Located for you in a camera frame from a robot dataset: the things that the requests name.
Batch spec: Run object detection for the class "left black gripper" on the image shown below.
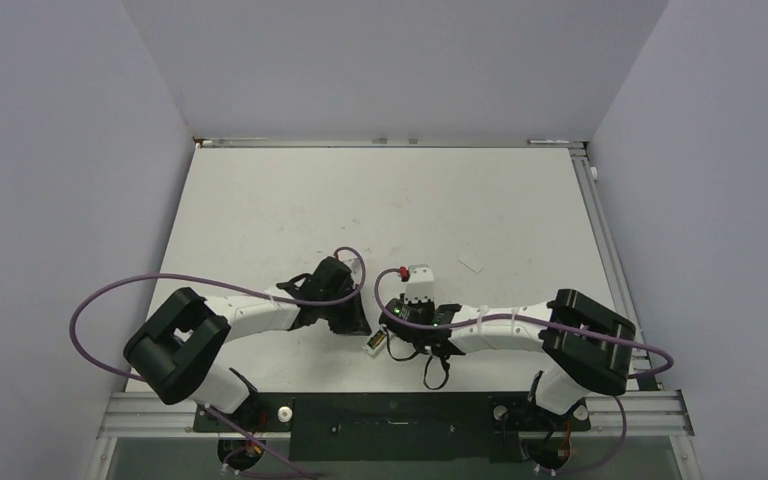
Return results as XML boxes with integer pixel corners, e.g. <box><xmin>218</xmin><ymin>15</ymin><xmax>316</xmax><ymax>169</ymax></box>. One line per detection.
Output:
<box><xmin>320</xmin><ymin>284</ymin><xmax>371</xmax><ymax>336</ymax></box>

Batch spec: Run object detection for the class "white remote control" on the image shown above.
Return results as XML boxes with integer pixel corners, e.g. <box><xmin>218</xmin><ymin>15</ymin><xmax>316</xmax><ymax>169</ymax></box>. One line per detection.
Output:
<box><xmin>362</xmin><ymin>328</ymin><xmax>388</xmax><ymax>358</ymax></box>

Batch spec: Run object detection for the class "gold AAA battery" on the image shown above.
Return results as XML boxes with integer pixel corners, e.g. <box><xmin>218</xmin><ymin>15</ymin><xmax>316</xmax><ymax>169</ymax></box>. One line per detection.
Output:
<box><xmin>366</xmin><ymin>330</ymin><xmax>387</xmax><ymax>352</ymax></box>

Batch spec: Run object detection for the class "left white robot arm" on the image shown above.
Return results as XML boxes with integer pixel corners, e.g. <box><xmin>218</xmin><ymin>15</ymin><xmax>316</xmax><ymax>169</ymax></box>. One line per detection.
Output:
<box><xmin>123</xmin><ymin>252</ymin><xmax>371</xmax><ymax>430</ymax></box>

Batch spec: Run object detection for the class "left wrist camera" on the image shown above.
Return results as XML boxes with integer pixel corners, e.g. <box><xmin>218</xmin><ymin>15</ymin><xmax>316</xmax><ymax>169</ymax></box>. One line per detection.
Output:
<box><xmin>345</xmin><ymin>257</ymin><xmax>366</xmax><ymax>282</ymax></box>

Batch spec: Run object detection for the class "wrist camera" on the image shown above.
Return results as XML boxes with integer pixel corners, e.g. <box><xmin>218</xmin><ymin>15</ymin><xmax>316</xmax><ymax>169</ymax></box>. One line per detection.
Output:
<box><xmin>403</xmin><ymin>264</ymin><xmax>434</xmax><ymax>305</ymax></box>
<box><xmin>345</xmin><ymin>257</ymin><xmax>366</xmax><ymax>282</ymax></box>

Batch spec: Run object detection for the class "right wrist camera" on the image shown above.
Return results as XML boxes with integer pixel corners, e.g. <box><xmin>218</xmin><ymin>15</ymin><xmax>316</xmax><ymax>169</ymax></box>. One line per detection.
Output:
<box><xmin>403</xmin><ymin>264</ymin><xmax>434</xmax><ymax>305</ymax></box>

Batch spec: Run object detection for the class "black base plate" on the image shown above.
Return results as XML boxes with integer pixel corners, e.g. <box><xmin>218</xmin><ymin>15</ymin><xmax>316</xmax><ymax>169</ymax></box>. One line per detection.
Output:
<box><xmin>229</xmin><ymin>392</ymin><xmax>591</xmax><ymax>462</ymax></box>

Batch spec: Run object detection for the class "aluminium frame rail right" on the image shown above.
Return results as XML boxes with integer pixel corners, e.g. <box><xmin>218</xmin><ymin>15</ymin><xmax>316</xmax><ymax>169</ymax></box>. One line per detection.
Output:
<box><xmin>569</xmin><ymin>146</ymin><xmax>694</xmax><ymax>437</ymax></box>

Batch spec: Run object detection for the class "aluminium frame rail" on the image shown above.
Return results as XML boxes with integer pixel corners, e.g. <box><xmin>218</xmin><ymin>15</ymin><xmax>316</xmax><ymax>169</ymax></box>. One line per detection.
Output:
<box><xmin>569</xmin><ymin>146</ymin><xmax>694</xmax><ymax>437</ymax></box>
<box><xmin>195</xmin><ymin>137</ymin><xmax>587</xmax><ymax>150</ymax></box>

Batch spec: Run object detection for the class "aluminium frame rail back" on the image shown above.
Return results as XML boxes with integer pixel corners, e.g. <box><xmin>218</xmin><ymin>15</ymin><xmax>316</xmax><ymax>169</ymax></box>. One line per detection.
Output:
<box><xmin>195</xmin><ymin>137</ymin><xmax>587</xmax><ymax>150</ymax></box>

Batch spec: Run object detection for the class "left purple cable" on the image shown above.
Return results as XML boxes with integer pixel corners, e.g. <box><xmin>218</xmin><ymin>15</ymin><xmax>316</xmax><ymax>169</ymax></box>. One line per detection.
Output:
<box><xmin>69</xmin><ymin>246</ymin><xmax>367</xmax><ymax>480</ymax></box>

